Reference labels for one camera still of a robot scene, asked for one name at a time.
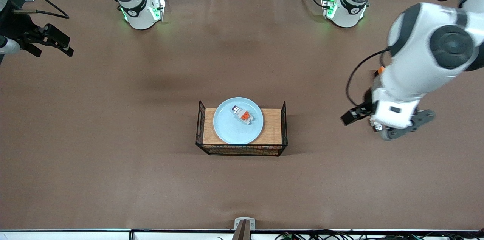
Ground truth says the light blue round plate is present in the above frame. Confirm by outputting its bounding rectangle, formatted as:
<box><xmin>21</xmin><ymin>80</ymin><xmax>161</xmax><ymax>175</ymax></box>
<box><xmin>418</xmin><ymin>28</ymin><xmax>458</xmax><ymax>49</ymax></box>
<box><xmin>213</xmin><ymin>97</ymin><xmax>264</xmax><ymax>145</ymax></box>

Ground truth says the wooden board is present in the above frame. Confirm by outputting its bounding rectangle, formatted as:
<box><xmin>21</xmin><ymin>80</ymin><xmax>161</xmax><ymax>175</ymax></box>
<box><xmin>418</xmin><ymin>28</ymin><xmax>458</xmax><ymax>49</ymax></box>
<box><xmin>203</xmin><ymin>108</ymin><xmax>282</xmax><ymax>147</ymax></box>

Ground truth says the brown table cover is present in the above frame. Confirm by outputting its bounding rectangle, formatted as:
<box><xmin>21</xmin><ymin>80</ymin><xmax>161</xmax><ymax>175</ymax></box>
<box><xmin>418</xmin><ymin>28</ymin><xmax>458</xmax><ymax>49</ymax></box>
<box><xmin>0</xmin><ymin>0</ymin><xmax>484</xmax><ymax>231</ymax></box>

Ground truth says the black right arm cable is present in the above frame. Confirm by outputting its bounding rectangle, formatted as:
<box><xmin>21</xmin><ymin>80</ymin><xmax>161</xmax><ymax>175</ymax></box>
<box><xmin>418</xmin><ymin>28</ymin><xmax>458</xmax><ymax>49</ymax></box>
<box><xmin>11</xmin><ymin>0</ymin><xmax>70</xmax><ymax>19</ymax></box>

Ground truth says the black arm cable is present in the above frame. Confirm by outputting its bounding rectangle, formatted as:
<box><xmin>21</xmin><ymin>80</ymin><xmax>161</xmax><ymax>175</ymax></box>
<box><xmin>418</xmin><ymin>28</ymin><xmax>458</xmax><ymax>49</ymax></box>
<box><xmin>11</xmin><ymin>0</ymin><xmax>70</xmax><ymax>19</ymax></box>
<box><xmin>346</xmin><ymin>46</ymin><xmax>392</xmax><ymax>107</ymax></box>

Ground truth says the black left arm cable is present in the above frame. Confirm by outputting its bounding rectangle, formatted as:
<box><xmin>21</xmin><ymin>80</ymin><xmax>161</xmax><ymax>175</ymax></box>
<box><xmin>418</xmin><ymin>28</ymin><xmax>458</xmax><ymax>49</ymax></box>
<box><xmin>346</xmin><ymin>46</ymin><xmax>392</xmax><ymax>107</ymax></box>

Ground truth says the black cable bundle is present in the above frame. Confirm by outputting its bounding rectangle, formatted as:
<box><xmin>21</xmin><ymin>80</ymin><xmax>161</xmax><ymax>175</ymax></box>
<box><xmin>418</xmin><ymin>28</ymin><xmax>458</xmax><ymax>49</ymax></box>
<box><xmin>276</xmin><ymin>230</ymin><xmax>484</xmax><ymax>240</ymax></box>

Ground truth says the grey metal bracket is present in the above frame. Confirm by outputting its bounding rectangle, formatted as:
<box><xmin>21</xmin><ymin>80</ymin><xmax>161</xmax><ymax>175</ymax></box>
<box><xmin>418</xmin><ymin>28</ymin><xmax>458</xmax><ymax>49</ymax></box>
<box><xmin>234</xmin><ymin>217</ymin><xmax>256</xmax><ymax>240</ymax></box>

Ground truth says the wooden tray with wire ends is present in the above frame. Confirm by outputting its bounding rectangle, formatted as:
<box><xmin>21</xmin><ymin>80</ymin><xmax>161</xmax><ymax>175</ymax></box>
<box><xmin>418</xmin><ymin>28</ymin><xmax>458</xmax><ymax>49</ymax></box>
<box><xmin>195</xmin><ymin>100</ymin><xmax>289</xmax><ymax>156</ymax></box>

